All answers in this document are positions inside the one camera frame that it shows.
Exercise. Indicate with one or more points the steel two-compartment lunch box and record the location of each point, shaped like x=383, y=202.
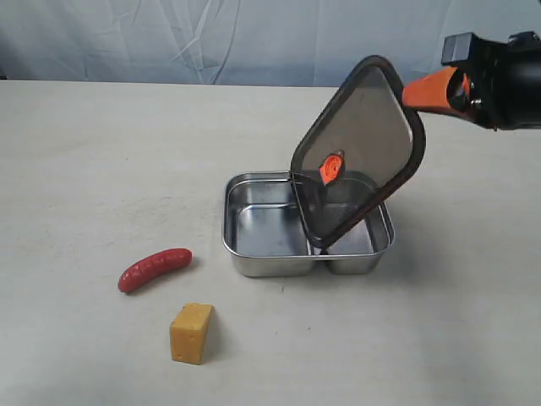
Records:
x=262, y=231

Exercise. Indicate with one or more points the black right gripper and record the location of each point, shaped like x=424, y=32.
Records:
x=498, y=88

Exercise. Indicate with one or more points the light blue backdrop cloth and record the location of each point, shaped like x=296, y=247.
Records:
x=299, y=43

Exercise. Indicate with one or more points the red toy sausage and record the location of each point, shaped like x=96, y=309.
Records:
x=153, y=266

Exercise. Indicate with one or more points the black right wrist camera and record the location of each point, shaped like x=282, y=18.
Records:
x=458, y=48

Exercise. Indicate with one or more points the dark transparent lunch box lid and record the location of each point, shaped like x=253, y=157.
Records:
x=362, y=148

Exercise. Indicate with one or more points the yellow toy cheese wedge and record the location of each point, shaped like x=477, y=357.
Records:
x=188, y=332

